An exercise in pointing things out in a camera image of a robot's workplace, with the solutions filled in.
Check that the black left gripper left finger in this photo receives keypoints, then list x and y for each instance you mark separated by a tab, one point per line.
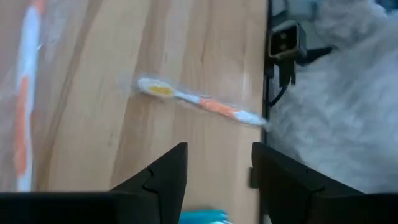
93	208

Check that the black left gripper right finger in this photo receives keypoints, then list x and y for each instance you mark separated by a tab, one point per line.
311	208

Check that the small teal mouthwash bottle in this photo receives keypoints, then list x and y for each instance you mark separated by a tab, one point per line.
203	217

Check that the orange white toothbrush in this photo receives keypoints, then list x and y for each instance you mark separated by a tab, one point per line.
26	62
217	107

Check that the black metal table frame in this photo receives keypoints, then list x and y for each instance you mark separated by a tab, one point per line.
265	137

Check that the black clamp bracket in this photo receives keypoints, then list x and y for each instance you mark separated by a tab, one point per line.
314	53

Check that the small dark camera box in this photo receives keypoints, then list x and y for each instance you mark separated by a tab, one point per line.
287	40

